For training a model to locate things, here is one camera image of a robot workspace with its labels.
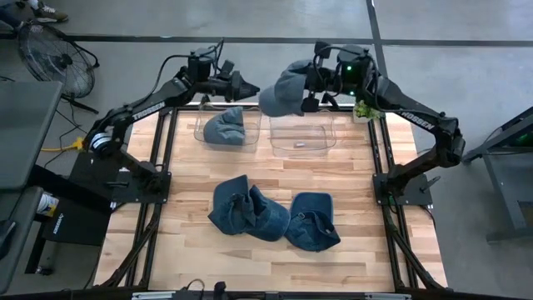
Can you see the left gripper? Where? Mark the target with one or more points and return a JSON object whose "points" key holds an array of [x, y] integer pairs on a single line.
{"points": [[233, 87]]}

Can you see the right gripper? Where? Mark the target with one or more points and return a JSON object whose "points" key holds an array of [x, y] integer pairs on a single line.
{"points": [[327, 83]]}

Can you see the grey denim cap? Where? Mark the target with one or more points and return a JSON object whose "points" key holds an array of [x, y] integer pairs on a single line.
{"points": [[225, 127], [283, 96]]}

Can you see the dark blue denim cap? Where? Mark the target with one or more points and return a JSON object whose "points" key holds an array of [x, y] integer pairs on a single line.
{"points": [[312, 225], [229, 204]]}

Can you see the dark teal towel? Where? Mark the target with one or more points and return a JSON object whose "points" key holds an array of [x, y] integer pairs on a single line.
{"points": [[270, 221]]}

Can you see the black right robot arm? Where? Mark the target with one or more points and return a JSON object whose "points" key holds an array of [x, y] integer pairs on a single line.
{"points": [[416, 114]]}

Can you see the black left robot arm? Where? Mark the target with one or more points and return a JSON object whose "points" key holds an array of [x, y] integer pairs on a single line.
{"points": [[145, 108]]}

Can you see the green plant white pot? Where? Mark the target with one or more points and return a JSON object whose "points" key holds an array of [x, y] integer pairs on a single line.
{"points": [[366, 111]]}

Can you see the clear plastic bin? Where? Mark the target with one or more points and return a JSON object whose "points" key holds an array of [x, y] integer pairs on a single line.
{"points": [[300, 133], [254, 137]]}

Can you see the black floor fan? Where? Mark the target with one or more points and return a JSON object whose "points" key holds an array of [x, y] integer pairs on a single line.
{"points": [[58, 62]]}

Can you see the grey metal cart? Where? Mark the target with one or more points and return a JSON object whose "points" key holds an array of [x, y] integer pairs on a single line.
{"points": [[499, 175]]}

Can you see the person's shoe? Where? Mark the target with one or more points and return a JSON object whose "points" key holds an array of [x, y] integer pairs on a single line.
{"points": [[52, 16]]}

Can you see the black Trossen control box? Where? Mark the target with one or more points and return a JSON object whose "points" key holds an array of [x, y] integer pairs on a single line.
{"points": [[79, 227]]}

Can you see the grey desk top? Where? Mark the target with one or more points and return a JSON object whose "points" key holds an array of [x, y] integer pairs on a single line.
{"points": [[25, 133], [18, 216]]}

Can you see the white labelled can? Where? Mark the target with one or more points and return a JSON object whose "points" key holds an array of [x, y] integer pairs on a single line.
{"points": [[48, 204]]}

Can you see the person's leg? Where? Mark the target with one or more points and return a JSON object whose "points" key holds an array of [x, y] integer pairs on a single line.
{"points": [[8, 16]]}

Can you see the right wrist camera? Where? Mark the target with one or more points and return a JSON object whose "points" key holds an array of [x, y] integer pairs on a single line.
{"points": [[310, 105]]}

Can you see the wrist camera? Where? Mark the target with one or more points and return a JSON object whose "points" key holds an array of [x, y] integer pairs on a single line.
{"points": [[310, 105], [227, 66]]}

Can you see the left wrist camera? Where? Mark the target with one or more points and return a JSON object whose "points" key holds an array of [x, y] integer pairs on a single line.
{"points": [[227, 66]]}

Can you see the black frame rail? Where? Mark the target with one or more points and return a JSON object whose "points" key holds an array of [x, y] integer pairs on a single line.
{"points": [[183, 108], [384, 141], [373, 141], [333, 294], [169, 133], [157, 133]]}

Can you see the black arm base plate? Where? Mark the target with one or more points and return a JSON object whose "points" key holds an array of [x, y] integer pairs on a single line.
{"points": [[91, 175], [416, 196]]}

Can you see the black diagonal frame brace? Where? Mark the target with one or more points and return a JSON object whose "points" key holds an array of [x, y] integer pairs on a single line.
{"points": [[116, 271], [416, 258]]}

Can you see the black table camera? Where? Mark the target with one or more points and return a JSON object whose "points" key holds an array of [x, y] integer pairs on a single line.
{"points": [[219, 287]]}

